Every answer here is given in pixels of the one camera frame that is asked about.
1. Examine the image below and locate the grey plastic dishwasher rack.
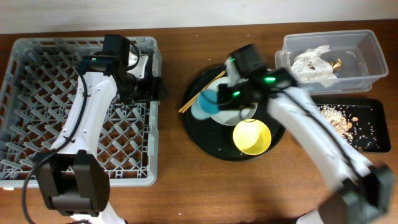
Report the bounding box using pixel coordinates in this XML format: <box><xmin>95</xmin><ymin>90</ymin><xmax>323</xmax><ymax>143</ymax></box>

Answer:
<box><xmin>1</xmin><ymin>37</ymin><xmax>159</xmax><ymax>190</ymax></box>

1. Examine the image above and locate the clear plastic waste bin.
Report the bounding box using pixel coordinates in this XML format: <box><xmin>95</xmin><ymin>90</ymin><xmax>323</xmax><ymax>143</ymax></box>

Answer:
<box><xmin>275</xmin><ymin>30</ymin><xmax>389</xmax><ymax>95</ymax></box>

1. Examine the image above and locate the wooden chopstick upper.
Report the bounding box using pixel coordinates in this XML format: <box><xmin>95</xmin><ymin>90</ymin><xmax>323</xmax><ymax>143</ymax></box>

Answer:
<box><xmin>178</xmin><ymin>70</ymin><xmax>227</xmax><ymax>112</ymax></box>

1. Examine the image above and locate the white paper napkin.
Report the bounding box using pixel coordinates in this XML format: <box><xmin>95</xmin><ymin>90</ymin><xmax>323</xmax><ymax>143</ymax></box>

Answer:
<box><xmin>290</xmin><ymin>45</ymin><xmax>338</xmax><ymax>88</ymax></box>

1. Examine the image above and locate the peanut shells and rice waste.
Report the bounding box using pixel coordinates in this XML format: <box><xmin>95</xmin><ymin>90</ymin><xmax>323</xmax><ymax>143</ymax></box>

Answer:
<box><xmin>318</xmin><ymin>104</ymin><xmax>380</xmax><ymax>152</ymax></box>

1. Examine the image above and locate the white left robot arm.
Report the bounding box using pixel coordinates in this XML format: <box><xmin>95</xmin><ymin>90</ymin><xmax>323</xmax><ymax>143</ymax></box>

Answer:
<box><xmin>31</xmin><ymin>52</ymin><xmax>162</xmax><ymax>223</ymax></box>

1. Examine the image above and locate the black rectangular tray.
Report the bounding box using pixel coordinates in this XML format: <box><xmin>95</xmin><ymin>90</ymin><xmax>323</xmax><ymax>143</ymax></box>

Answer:
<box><xmin>312</xmin><ymin>96</ymin><xmax>391</xmax><ymax>153</ymax></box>

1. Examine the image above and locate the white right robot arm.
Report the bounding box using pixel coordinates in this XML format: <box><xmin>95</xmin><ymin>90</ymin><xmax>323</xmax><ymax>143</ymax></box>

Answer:
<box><xmin>217</xmin><ymin>68</ymin><xmax>395</xmax><ymax>223</ymax></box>

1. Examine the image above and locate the wooden chopstick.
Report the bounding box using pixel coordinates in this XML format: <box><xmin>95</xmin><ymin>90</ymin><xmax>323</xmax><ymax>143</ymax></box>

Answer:
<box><xmin>178</xmin><ymin>70</ymin><xmax>227</xmax><ymax>112</ymax></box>
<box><xmin>180</xmin><ymin>72</ymin><xmax>228</xmax><ymax>114</ymax></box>

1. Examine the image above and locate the light blue plastic cup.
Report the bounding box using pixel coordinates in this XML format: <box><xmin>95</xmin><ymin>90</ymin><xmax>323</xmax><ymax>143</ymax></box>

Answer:
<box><xmin>191</xmin><ymin>90</ymin><xmax>220</xmax><ymax>120</ymax></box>

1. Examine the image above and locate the wooden chopstick lower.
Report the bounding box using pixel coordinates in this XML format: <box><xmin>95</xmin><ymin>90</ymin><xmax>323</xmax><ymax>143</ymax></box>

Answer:
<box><xmin>180</xmin><ymin>72</ymin><xmax>228</xmax><ymax>114</ymax></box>

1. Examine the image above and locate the round black tray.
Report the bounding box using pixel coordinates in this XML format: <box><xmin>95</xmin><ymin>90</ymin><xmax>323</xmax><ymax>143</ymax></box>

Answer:
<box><xmin>181</xmin><ymin>64</ymin><xmax>285</xmax><ymax>162</ymax></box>

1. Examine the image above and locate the yellow plastic bowl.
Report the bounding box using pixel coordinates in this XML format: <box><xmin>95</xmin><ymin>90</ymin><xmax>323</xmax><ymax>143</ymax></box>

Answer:
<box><xmin>233</xmin><ymin>119</ymin><xmax>272</xmax><ymax>156</ymax></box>

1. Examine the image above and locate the grey round plate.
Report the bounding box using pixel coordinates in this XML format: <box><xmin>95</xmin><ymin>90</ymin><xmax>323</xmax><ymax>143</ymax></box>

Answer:
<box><xmin>207</xmin><ymin>77</ymin><xmax>257</xmax><ymax>126</ymax></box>

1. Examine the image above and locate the gold foil wrapper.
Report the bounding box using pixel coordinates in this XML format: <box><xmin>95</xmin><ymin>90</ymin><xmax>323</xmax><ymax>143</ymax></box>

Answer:
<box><xmin>330</xmin><ymin>58</ymin><xmax>343</xmax><ymax>71</ymax></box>

